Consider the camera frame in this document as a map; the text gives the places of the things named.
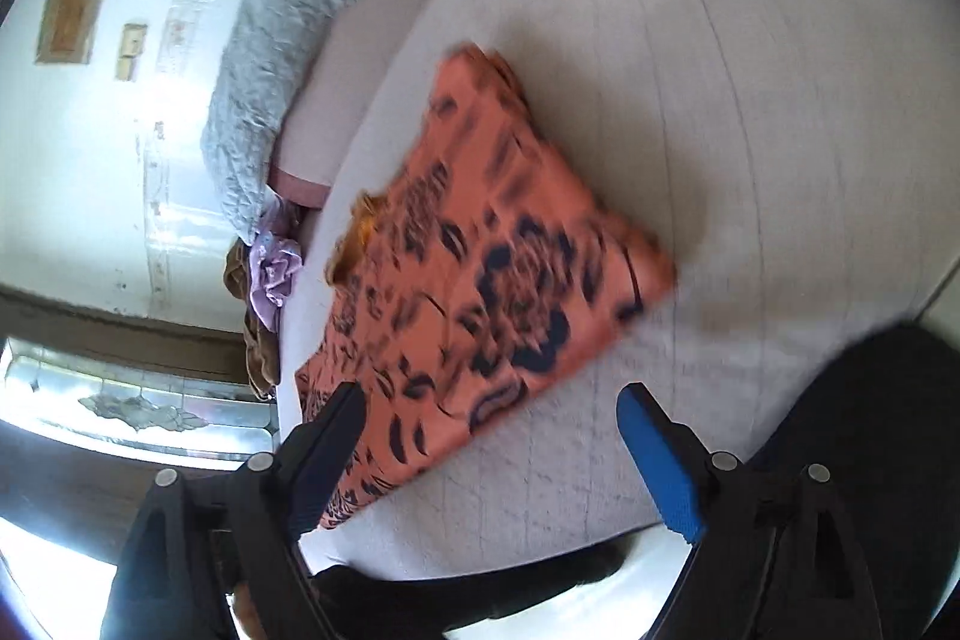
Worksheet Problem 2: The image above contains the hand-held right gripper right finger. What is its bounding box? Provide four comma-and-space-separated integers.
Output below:
616, 383, 886, 640

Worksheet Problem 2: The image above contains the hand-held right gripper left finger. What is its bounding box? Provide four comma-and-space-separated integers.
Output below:
100, 381, 367, 640

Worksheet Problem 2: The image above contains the orange floral print garment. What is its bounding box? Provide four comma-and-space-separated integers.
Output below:
295, 44, 680, 531

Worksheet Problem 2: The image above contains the brown cloth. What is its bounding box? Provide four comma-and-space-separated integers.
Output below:
223, 239, 282, 401

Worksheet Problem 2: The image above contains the purple cloth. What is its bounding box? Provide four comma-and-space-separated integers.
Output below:
250, 233, 303, 330

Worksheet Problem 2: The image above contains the window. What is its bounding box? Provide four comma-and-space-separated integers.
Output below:
0, 340, 278, 461

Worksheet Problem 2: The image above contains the grey quilted blanket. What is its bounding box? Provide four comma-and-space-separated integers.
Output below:
201, 0, 383, 240

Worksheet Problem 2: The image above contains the pink bed cover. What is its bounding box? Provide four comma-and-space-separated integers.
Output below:
270, 0, 511, 210

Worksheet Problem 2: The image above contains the framed wall picture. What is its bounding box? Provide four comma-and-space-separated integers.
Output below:
34, 0, 115, 65

